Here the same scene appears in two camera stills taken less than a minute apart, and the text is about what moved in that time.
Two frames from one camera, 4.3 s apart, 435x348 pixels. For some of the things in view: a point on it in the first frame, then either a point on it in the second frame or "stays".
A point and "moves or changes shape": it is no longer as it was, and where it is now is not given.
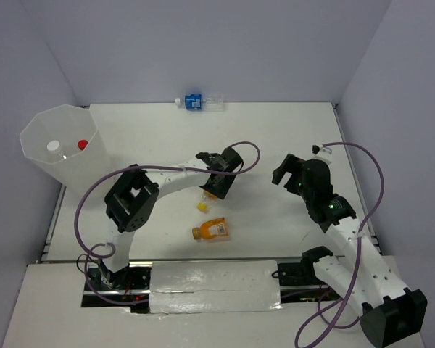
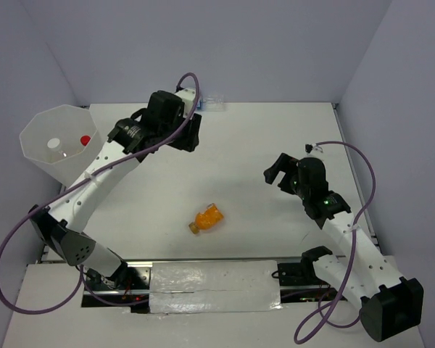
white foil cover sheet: (183, 287) stays
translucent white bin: (64, 141) stays
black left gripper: (221, 192) to (191, 142)
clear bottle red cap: (82, 144) moves or changes shape
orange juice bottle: (211, 229) to (211, 217)
